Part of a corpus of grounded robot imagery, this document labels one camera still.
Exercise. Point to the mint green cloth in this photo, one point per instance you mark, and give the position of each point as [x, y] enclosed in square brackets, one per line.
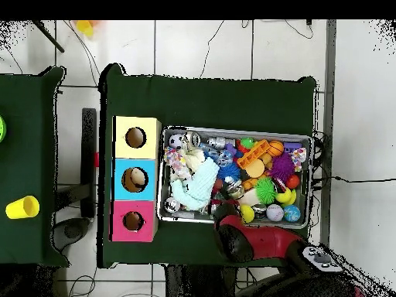
[198, 185]

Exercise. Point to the colourful polka-dot cloth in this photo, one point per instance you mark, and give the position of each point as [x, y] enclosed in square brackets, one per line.
[176, 161]

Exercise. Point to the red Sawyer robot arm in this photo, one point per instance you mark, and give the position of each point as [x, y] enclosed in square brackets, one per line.
[266, 241]

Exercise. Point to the wooden box with three holes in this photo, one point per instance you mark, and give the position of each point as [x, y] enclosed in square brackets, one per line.
[122, 148]

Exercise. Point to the shallow metal mesh bin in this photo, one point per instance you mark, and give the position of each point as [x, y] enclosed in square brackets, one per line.
[278, 134]

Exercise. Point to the cream white cloth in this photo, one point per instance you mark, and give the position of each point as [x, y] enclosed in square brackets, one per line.
[193, 159]

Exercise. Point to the black and white soccer ball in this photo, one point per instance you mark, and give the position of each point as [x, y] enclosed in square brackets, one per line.
[176, 140]

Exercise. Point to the orange plastic building block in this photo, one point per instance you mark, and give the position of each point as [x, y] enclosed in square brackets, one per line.
[252, 153]

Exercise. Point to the dark green table cloth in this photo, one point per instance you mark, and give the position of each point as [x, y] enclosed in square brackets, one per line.
[24, 139]
[210, 99]

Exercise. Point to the yellow smiley ball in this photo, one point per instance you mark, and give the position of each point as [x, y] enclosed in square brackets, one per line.
[247, 213]

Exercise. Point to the green tentacle puffer ball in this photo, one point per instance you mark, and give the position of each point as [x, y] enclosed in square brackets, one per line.
[265, 191]

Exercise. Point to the orange basketball toy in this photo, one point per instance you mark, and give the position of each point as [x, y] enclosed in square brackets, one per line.
[275, 148]

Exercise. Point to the purple spiky ball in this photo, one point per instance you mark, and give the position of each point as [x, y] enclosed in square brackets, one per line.
[281, 167]

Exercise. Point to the white baseball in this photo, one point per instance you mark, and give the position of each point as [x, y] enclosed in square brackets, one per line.
[274, 213]

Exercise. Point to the blue globe ball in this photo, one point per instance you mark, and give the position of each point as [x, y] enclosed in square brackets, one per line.
[292, 213]

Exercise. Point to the black flat panel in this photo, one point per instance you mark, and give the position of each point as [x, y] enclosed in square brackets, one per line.
[88, 161]

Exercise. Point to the yellow plastic cup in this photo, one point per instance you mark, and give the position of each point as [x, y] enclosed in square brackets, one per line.
[21, 207]
[84, 28]

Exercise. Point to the black rod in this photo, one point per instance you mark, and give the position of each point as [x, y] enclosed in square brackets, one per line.
[49, 36]

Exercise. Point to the green round object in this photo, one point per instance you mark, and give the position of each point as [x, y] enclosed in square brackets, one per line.
[2, 128]

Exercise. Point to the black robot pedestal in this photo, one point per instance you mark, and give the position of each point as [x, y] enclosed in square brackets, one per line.
[198, 283]

